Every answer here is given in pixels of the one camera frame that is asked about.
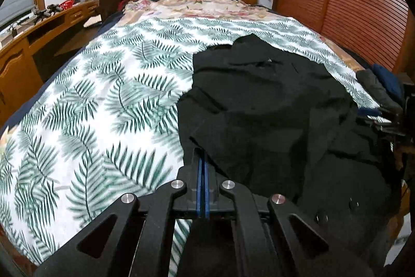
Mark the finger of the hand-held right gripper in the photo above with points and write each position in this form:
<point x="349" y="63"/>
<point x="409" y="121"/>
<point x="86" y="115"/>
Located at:
<point x="382" y="127"/>
<point x="368" y="111"/>

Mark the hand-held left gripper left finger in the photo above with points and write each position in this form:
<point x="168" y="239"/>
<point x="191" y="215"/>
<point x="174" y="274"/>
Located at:
<point x="189" y="189"/>

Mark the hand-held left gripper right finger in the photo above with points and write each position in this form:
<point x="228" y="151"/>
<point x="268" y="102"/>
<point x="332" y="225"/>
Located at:
<point x="215" y="192"/>

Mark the black buttoned coat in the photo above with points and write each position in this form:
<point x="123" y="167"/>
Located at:
<point x="275" y="108"/>

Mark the folded grey clothes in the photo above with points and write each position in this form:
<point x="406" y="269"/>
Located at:
<point x="376" y="88"/>

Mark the folded navy clothes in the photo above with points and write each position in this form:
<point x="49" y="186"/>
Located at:
<point x="389" y="82"/>

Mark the bed with leaf-print cover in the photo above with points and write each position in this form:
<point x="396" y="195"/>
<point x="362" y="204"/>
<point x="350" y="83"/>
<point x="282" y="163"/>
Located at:
<point x="97" y="108"/>

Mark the floral blanket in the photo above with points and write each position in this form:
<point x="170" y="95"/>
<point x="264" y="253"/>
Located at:
<point x="201" y="9"/>

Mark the white cloth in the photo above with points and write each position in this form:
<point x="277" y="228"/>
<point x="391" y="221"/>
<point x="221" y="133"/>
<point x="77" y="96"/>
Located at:
<point x="94" y="21"/>

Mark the wooden desk with cabinets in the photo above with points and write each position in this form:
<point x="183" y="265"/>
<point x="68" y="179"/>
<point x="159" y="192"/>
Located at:
<point x="19" y="53"/>

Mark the red basket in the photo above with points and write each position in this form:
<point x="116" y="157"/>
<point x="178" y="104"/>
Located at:
<point x="67" y="4"/>

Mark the black tools on desk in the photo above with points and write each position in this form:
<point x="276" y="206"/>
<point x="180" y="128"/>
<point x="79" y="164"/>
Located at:
<point x="47" y="11"/>

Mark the grey window blind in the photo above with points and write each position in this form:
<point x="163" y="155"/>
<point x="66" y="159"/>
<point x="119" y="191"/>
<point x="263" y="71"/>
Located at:
<point x="21" y="1"/>

